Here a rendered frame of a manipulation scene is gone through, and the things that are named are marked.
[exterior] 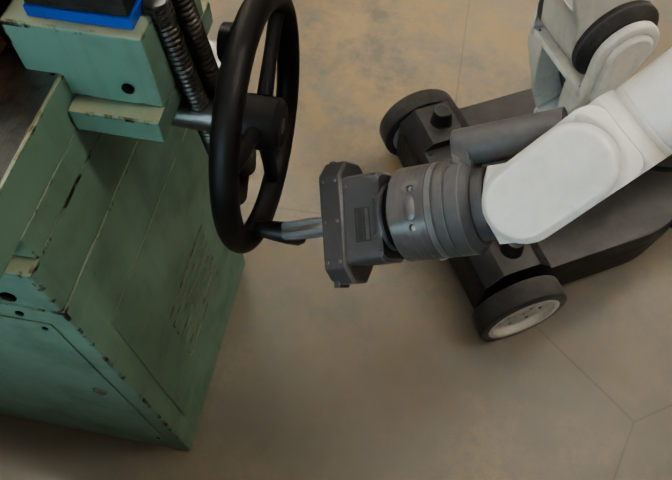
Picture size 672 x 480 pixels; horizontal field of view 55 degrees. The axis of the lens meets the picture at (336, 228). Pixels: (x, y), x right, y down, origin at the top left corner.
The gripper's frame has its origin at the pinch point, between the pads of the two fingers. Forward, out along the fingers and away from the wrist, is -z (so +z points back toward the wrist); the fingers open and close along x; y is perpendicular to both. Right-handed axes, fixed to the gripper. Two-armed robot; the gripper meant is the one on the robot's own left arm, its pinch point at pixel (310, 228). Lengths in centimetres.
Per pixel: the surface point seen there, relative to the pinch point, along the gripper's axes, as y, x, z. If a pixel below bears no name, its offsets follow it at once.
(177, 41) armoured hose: 12.1, 17.7, -5.6
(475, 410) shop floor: -78, -32, -13
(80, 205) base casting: 10.2, 4.6, -22.8
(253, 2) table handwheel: 9.4, 20.4, 1.5
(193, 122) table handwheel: 4.0, 12.7, -11.6
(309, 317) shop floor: -67, -11, -46
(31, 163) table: 19.4, 7.0, -17.4
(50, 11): 21.0, 19.4, -11.9
